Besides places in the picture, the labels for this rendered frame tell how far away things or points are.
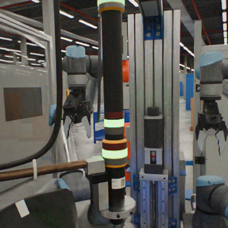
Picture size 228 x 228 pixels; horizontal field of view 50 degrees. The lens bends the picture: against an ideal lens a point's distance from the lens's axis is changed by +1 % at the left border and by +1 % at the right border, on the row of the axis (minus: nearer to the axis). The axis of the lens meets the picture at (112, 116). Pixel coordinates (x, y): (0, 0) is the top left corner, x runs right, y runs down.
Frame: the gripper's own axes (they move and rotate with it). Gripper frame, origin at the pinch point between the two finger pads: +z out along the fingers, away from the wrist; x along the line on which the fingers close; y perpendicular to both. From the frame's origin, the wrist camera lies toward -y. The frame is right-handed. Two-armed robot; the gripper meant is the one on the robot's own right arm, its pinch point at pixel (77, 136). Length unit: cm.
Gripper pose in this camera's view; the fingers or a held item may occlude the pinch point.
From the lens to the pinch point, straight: 99.2
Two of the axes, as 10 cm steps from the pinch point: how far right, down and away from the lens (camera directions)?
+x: -9.8, 0.0, 2.0
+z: 0.3, 9.9, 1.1
